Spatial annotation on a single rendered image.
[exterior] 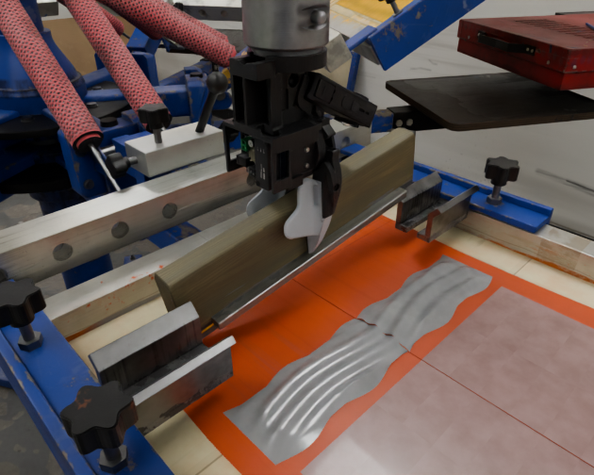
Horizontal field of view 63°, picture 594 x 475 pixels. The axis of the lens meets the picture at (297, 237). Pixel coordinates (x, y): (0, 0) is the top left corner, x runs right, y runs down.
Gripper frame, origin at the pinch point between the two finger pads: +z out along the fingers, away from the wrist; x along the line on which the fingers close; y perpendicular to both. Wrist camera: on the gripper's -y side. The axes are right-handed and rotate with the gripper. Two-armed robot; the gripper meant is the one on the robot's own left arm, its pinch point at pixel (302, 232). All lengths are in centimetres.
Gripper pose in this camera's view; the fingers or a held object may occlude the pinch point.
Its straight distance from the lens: 54.7
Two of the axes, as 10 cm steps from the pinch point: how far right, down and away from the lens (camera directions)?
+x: 7.0, 3.8, -6.1
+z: 0.0, 8.5, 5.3
